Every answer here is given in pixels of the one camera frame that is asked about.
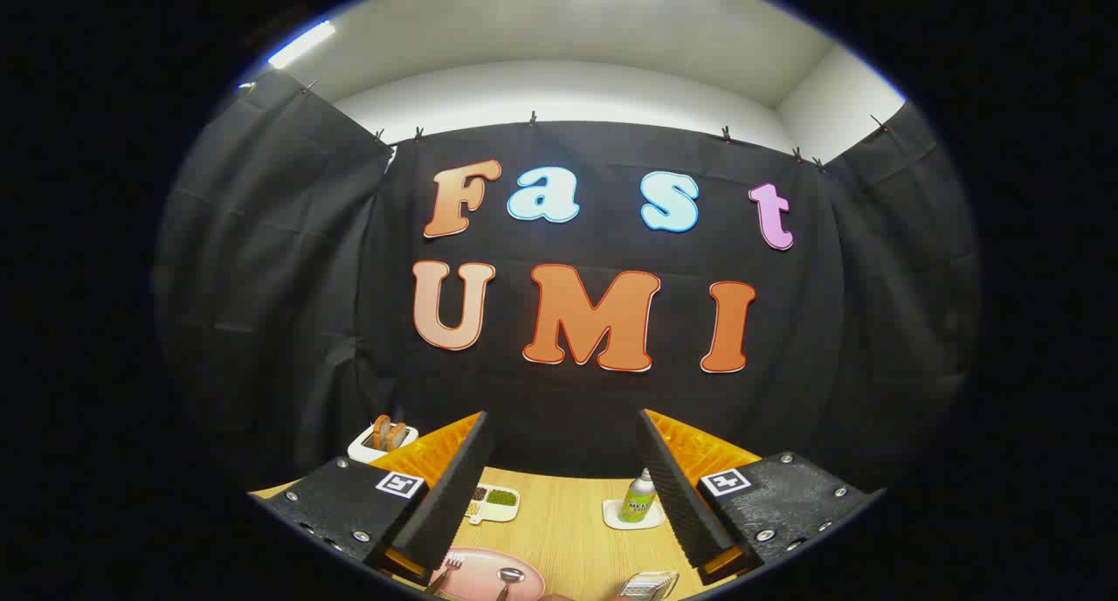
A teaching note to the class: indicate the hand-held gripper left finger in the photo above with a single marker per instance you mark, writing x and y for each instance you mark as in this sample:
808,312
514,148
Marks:
454,496

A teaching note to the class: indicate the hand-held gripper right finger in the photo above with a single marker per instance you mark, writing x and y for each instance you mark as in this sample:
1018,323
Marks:
677,496

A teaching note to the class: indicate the green soda bottle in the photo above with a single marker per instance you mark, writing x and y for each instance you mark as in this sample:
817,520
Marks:
638,503

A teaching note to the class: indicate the white divided snack tray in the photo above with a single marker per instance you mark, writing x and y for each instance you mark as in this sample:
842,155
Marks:
494,512

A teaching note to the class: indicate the pile of green beans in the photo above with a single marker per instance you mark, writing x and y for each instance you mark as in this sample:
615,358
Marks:
500,497

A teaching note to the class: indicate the white square coaster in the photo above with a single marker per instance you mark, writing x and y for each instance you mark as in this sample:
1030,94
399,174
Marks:
611,515

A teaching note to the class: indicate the pink round plate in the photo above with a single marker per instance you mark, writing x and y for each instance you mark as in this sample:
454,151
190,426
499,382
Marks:
476,575

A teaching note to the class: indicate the brown toast slice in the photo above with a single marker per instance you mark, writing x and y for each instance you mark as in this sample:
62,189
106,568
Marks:
381,431
397,436

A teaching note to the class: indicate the white toaster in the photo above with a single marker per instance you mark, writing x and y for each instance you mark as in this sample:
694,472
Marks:
362,448

